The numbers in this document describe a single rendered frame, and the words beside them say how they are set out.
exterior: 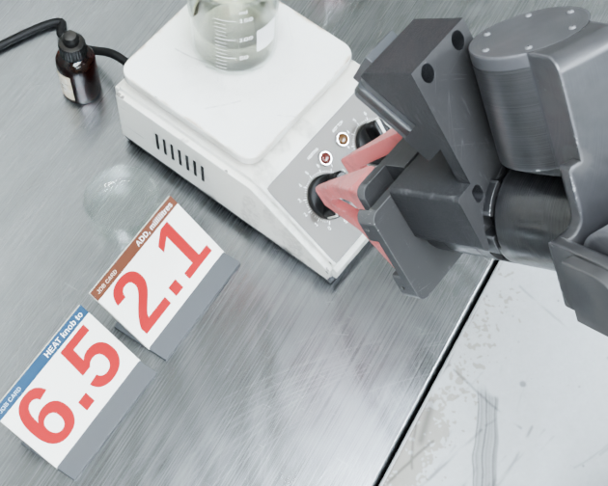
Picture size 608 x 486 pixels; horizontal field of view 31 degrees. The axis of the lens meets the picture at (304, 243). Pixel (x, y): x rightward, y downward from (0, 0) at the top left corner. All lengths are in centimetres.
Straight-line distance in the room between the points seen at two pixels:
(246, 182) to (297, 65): 9
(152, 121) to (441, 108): 30
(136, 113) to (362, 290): 20
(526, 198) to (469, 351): 26
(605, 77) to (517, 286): 34
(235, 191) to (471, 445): 24
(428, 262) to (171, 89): 25
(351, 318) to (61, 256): 21
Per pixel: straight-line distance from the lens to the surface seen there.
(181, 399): 77
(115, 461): 76
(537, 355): 80
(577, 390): 80
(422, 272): 61
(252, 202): 77
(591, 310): 50
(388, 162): 61
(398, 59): 54
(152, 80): 78
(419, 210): 58
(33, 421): 75
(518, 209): 55
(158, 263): 78
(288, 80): 78
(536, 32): 53
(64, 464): 76
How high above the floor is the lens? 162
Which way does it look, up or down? 63 degrees down
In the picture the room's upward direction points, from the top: 6 degrees clockwise
